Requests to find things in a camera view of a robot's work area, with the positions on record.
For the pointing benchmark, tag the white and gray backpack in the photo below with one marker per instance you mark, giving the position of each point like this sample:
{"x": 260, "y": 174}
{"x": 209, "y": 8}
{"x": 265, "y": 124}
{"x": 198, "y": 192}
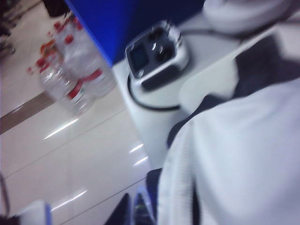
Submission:
{"x": 234, "y": 159}

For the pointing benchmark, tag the white flat board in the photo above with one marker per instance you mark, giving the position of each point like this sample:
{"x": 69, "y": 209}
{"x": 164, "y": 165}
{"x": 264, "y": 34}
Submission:
{"x": 206, "y": 84}

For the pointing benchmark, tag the clear plastic water bottle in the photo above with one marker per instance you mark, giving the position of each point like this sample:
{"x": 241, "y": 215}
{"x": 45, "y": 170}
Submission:
{"x": 89, "y": 61}
{"x": 61, "y": 89}
{"x": 50, "y": 50}

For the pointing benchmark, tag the blue partition panel narrow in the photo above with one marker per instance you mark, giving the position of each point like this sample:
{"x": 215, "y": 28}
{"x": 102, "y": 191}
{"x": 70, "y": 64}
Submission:
{"x": 117, "y": 25}

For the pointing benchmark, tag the black floor object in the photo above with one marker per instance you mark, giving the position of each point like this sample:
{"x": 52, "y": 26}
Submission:
{"x": 56, "y": 7}

